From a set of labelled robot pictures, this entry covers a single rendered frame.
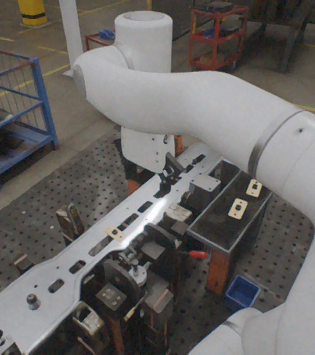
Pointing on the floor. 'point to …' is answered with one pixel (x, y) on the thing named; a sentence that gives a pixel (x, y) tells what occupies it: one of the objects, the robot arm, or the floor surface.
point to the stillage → (12, 124)
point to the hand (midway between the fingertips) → (147, 182)
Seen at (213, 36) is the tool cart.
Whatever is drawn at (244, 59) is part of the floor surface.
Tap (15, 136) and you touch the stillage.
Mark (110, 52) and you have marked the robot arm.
